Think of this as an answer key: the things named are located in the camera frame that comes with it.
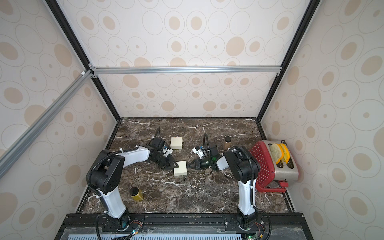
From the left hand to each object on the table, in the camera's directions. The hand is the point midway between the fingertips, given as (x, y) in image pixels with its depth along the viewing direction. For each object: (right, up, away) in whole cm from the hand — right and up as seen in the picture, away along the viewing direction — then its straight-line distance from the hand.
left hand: (179, 166), depth 90 cm
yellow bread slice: (+56, +10, -14) cm, 58 cm away
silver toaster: (+50, +15, -7) cm, 53 cm away
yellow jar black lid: (-20, -10, -15) cm, 27 cm away
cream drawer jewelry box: (-3, +13, +13) cm, 19 cm away
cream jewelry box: (+2, -3, 0) cm, 3 cm away
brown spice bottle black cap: (+31, +14, +6) cm, 34 cm away
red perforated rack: (+45, 0, -15) cm, 48 cm away
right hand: (+5, -2, +1) cm, 6 cm away
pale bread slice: (+53, +10, -12) cm, 55 cm away
